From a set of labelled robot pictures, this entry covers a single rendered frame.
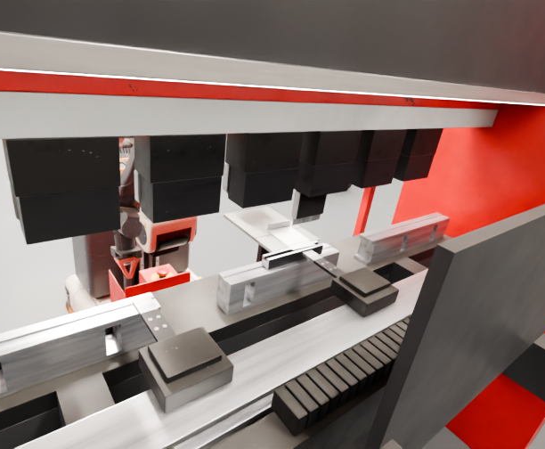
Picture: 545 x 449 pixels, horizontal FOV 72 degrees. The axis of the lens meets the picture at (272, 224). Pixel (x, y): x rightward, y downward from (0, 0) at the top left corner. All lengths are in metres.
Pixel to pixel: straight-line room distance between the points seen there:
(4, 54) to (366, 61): 0.49
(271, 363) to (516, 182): 1.20
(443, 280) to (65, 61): 0.42
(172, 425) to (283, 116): 0.59
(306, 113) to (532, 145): 0.97
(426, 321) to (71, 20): 0.47
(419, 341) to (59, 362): 0.65
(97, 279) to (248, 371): 1.36
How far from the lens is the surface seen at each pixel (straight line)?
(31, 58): 0.41
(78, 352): 0.86
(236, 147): 0.81
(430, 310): 0.45
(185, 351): 0.66
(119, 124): 0.66
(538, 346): 1.27
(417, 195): 1.81
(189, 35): 0.48
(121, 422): 0.65
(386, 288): 0.94
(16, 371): 0.85
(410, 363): 0.49
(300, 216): 1.00
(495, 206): 1.67
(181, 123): 0.69
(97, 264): 1.93
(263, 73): 0.51
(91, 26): 0.45
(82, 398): 0.83
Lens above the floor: 1.50
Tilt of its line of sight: 25 degrees down
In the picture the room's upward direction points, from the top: 8 degrees clockwise
